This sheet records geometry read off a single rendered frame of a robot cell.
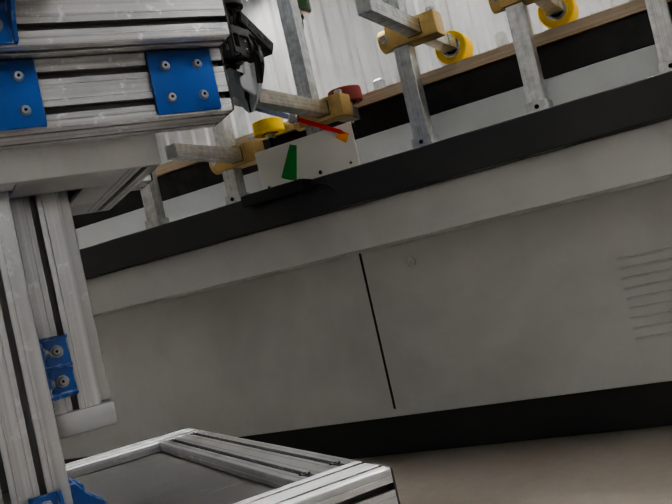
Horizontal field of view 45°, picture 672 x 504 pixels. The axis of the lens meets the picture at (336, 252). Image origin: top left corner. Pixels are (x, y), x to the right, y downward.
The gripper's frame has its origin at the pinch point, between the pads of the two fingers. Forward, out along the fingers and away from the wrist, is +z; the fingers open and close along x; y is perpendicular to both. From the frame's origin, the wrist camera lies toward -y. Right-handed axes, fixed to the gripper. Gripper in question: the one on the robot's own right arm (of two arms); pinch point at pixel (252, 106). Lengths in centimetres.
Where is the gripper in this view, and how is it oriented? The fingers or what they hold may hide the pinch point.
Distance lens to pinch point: 157.4
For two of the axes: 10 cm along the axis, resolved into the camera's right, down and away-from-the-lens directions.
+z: 2.2, 9.7, -0.4
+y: -4.7, 0.7, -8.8
